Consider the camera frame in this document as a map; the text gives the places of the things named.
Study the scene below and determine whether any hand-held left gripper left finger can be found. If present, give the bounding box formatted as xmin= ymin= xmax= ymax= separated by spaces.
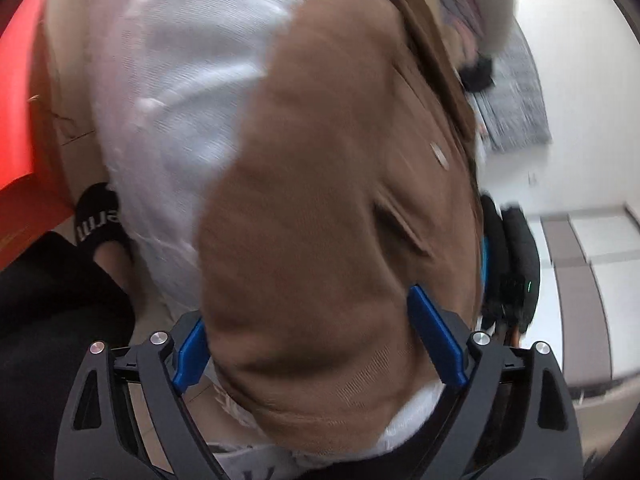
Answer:
xmin=52 ymin=311 xmax=228 ymax=480

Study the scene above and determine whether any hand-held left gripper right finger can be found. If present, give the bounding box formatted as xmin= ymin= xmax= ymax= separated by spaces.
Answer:
xmin=407 ymin=285 xmax=584 ymax=480

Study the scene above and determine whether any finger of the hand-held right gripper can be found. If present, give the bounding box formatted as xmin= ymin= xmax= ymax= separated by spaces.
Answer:
xmin=479 ymin=194 xmax=505 ymax=323

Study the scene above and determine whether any brown fur-collar jacket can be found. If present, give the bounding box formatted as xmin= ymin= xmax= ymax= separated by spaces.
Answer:
xmin=195 ymin=0 xmax=485 ymax=461

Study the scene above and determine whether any grey and white cabinet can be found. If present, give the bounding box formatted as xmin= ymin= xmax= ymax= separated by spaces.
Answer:
xmin=540 ymin=202 xmax=640 ymax=393

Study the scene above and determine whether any person's leg in black pants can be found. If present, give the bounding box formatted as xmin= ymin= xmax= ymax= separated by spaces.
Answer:
xmin=0 ymin=232 xmax=137 ymax=480

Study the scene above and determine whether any person's foot in black sock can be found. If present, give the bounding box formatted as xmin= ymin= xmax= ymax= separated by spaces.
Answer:
xmin=74 ymin=182 xmax=133 ymax=267

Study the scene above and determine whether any grey padded headboard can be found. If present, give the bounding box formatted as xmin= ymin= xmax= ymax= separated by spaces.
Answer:
xmin=472 ymin=30 xmax=552 ymax=152

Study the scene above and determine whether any black puffer jacket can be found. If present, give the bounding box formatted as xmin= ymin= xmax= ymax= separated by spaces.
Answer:
xmin=459 ymin=54 xmax=496 ymax=93

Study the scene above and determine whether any red flat box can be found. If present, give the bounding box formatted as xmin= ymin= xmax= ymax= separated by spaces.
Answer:
xmin=0 ymin=0 xmax=76 ymax=256

